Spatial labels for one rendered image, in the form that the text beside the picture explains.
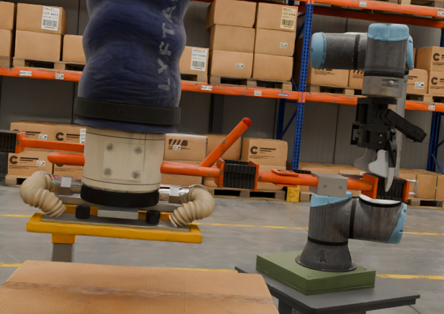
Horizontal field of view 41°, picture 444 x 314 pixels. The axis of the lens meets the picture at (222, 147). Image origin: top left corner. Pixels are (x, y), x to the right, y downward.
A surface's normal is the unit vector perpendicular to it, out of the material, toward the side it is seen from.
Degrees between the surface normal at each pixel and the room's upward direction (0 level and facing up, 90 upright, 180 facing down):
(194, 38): 90
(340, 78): 91
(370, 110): 90
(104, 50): 74
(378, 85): 90
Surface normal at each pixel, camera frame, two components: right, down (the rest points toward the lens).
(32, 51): 0.16, 0.14
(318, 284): 0.50, 0.11
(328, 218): -0.29, 0.07
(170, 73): 0.85, -0.15
